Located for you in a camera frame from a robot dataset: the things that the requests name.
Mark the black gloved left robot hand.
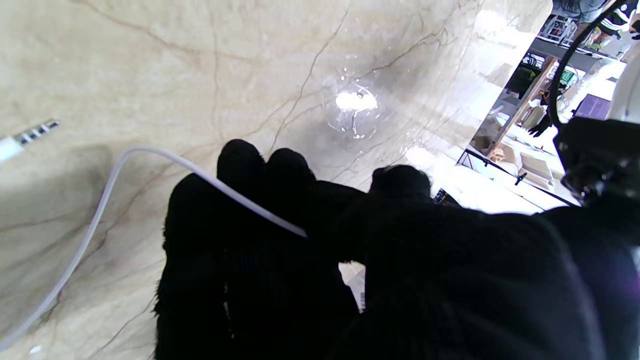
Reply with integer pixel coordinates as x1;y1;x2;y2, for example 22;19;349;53
542;197;640;360

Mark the white padded sheet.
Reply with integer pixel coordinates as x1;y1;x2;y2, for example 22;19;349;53
440;162;561;215

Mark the white wired earphone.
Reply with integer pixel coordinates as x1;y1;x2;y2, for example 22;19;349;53
0;119;307;351

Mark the cluttered wooden storage shelf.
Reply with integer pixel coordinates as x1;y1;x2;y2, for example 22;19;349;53
470;0;640;166

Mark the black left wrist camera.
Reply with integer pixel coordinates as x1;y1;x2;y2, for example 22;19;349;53
554;116;640;207

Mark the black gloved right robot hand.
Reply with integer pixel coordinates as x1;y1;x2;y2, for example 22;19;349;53
154;139;608;360

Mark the black spare glove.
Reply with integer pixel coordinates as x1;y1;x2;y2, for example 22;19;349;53
527;116;553;138

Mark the black metal frame rail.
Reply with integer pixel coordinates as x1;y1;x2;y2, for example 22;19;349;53
456;149;582;207

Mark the red black left arm cable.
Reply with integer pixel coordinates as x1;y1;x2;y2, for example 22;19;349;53
546;0;631;128

